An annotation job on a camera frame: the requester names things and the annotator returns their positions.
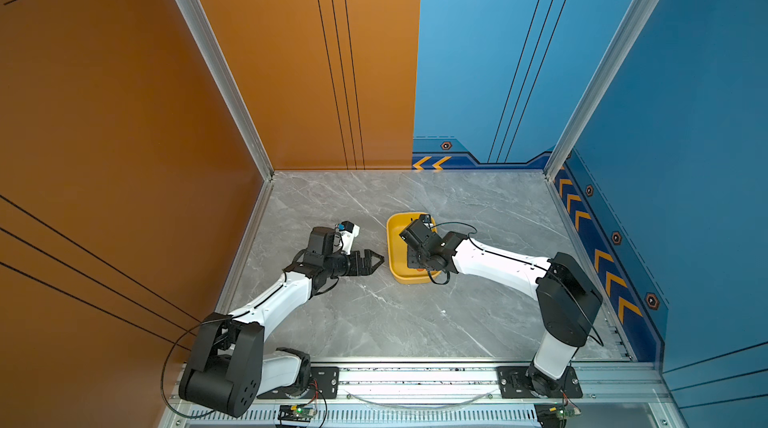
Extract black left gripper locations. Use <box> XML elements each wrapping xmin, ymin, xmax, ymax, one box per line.
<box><xmin>323</xmin><ymin>250</ymin><xmax>383</xmax><ymax>280</ymax></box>

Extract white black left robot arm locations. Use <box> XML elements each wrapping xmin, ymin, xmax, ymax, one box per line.
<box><xmin>178</xmin><ymin>226</ymin><xmax>385</xmax><ymax>417</ymax></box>

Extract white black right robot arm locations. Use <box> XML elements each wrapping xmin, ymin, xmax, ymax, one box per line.
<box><xmin>394</xmin><ymin>214</ymin><xmax>603</xmax><ymax>399</ymax></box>

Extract yellow plastic bin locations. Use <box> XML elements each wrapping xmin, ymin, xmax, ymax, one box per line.
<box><xmin>386</xmin><ymin>212</ymin><xmax>440</xmax><ymax>285</ymax></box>

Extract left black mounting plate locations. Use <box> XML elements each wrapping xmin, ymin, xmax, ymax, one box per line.
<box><xmin>258</xmin><ymin>365</ymin><xmax>340</xmax><ymax>401</ymax></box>

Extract black mounting plate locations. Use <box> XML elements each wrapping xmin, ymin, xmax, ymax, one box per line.
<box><xmin>258</xmin><ymin>365</ymin><xmax>340</xmax><ymax>401</ymax></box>
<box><xmin>496</xmin><ymin>365</ymin><xmax>583</xmax><ymax>399</ymax></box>

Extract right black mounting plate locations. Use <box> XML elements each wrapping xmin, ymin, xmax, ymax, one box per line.
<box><xmin>496</xmin><ymin>365</ymin><xmax>583</xmax><ymax>399</ymax></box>

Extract left green circuit board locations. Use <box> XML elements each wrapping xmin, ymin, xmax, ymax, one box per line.
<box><xmin>277</xmin><ymin>405</ymin><xmax>317</xmax><ymax>427</ymax></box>

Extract green circuit board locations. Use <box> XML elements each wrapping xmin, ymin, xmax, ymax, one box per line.
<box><xmin>277</xmin><ymin>405</ymin><xmax>317</xmax><ymax>427</ymax></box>
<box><xmin>534</xmin><ymin>404</ymin><xmax>582</xmax><ymax>428</ymax></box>

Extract right green circuit board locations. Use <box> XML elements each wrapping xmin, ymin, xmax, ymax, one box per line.
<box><xmin>534</xmin><ymin>404</ymin><xmax>582</xmax><ymax>428</ymax></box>

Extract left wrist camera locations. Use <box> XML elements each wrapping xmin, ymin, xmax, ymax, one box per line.
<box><xmin>335</xmin><ymin>221</ymin><xmax>360</xmax><ymax>243</ymax></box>

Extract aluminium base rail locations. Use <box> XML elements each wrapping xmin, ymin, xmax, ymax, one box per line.
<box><xmin>160</xmin><ymin>358</ymin><xmax>686</xmax><ymax>427</ymax></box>

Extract aluminium corner post left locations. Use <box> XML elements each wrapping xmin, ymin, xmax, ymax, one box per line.
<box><xmin>174</xmin><ymin>0</ymin><xmax>274</xmax><ymax>182</ymax></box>

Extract aluminium corner post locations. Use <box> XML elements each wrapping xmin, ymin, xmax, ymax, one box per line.
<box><xmin>174</xmin><ymin>0</ymin><xmax>274</xmax><ymax>182</ymax></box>
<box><xmin>543</xmin><ymin>0</ymin><xmax>660</xmax><ymax>182</ymax></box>

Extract aluminium corner post right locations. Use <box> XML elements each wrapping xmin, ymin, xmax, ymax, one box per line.
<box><xmin>543</xmin><ymin>0</ymin><xmax>660</xmax><ymax>182</ymax></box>

